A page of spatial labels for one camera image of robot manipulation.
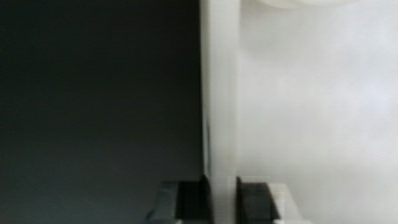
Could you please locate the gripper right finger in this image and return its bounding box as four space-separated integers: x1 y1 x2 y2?
234 175 312 224

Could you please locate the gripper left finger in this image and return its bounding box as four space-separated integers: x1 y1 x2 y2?
143 176 213 224

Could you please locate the white square tabletop part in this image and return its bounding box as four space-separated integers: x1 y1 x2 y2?
198 0 398 224

